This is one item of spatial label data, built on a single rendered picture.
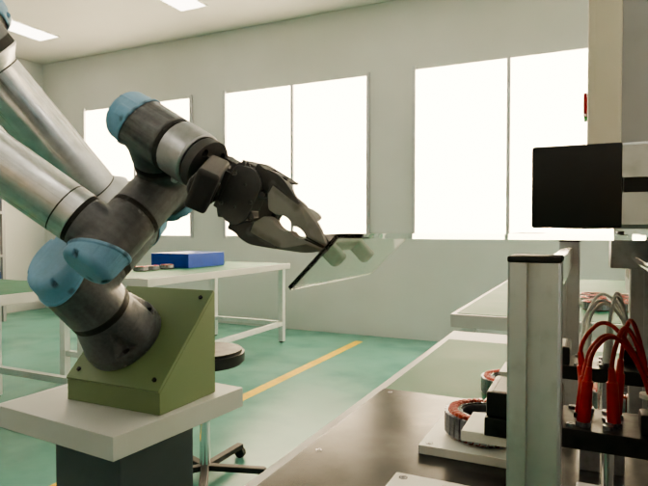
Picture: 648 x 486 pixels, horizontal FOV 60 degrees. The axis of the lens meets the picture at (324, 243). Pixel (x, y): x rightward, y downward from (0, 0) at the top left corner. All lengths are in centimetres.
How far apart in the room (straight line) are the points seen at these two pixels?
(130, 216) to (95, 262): 8
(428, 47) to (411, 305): 247
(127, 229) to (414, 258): 482
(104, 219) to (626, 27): 62
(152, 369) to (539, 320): 81
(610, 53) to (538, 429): 26
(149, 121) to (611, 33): 54
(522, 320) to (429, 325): 518
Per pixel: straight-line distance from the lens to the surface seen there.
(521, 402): 37
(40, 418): 112
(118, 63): 781
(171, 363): 106
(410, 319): 558
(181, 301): 115
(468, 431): 57
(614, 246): 69
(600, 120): 45
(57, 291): 101
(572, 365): 79
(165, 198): 83
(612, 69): 46
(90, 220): 80
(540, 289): 36
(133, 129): 78
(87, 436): 102
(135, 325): 108
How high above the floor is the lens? 107
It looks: 1 degrees down
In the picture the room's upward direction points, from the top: straight up
